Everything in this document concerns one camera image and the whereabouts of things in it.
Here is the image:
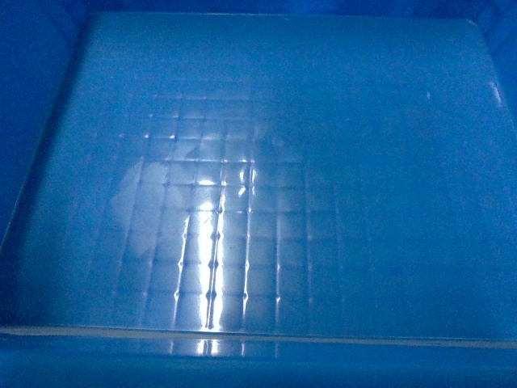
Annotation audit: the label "large blue plastic crate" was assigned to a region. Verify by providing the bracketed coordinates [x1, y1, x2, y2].
[1, 1, 516, 387]

